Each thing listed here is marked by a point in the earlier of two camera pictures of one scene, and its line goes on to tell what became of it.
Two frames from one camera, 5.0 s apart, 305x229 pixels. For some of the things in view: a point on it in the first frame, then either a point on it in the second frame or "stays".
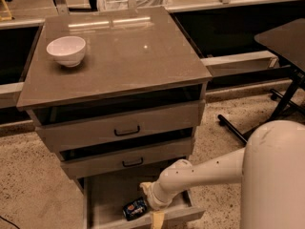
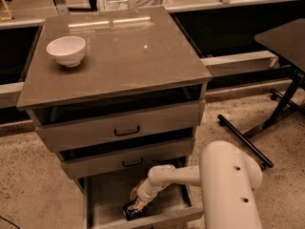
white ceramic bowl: [68, 51] stays
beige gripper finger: [158, 219] -> [139, 203]
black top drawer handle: [129, 133] stays
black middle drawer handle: [132, 164] stays
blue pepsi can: [135, 208] stays
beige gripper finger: [147, 186] -> [133, 193]
